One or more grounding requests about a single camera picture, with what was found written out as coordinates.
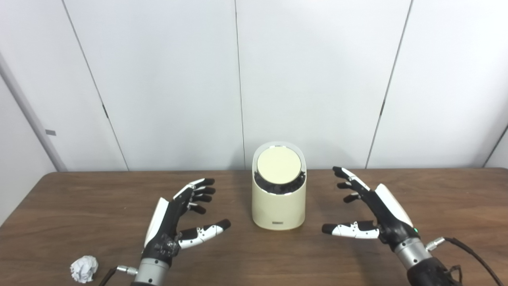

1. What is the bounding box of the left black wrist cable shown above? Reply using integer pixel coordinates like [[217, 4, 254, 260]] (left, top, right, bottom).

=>
[[98, 265, 138, 286]]

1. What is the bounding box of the white paper ball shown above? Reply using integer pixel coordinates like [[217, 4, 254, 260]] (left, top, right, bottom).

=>
[[70, 255, 98, 283]]

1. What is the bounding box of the grey wall corner post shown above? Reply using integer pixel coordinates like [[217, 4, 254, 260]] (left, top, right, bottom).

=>
[[0, 52, 68, 172]]

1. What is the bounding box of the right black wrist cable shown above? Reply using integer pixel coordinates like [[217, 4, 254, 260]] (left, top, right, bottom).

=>
[[425, 236, 504, 286]]

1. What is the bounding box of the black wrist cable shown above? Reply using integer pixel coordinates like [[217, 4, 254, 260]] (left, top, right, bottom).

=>
[[98, 265, 138, 286], [425, 236, 504, 286]]

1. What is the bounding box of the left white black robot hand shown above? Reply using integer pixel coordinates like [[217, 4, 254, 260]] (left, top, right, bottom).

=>
[[142, 178, 231, 267]]

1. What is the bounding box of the black bin liner bag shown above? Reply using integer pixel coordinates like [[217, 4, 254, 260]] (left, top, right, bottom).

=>
[[254, 169, 306, 195]]

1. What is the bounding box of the cream round bin lid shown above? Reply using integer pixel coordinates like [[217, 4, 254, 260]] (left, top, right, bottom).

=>
[[257, 146, 302, 184]]

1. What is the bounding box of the cream-colored bin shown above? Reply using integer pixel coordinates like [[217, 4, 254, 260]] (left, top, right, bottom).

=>
[[252, 141, 307, 230]]

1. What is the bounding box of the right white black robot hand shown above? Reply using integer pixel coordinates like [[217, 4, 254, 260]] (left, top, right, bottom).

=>
[[321, 166, 420, 251]]

